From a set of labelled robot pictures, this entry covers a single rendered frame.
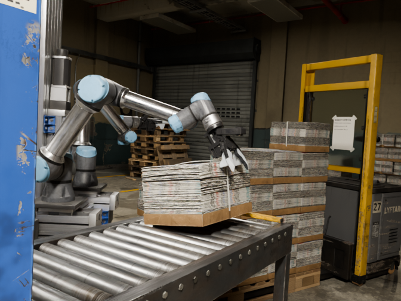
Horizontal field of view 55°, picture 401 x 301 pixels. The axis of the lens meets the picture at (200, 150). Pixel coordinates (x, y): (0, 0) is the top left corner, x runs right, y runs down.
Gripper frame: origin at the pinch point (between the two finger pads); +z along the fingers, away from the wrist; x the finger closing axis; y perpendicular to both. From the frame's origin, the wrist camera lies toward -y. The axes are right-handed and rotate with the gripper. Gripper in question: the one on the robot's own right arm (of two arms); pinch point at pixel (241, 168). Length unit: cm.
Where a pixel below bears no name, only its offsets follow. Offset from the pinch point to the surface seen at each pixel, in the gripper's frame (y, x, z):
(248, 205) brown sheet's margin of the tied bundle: 13.5, -15.5, 11.9
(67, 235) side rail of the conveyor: 46, 49, -3
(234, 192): 10.9, -5.5, 5.3
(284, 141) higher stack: 37, -157, -32
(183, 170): 11.8, 18.5, -7.2
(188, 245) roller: 17.2, 27.3, 18.0
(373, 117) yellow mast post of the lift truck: -22, -195, -18
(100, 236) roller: 40, 41, 1
